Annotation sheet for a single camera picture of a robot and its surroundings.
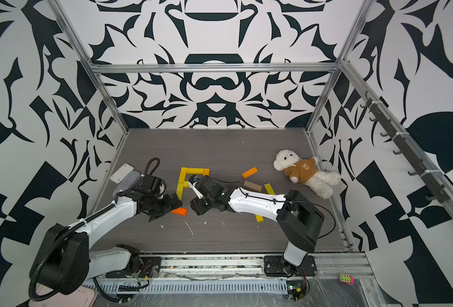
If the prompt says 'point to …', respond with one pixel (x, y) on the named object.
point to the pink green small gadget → (347, 279)
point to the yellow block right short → (270, 190)
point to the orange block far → (249, 172)
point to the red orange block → (180, 210)
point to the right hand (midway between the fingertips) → (194, 200)
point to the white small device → (121, 173)
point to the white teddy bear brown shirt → (306, 171)
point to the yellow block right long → (259, 219)
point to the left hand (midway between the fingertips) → (172, 204)
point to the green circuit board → (295, 289)
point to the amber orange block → (206, 172)
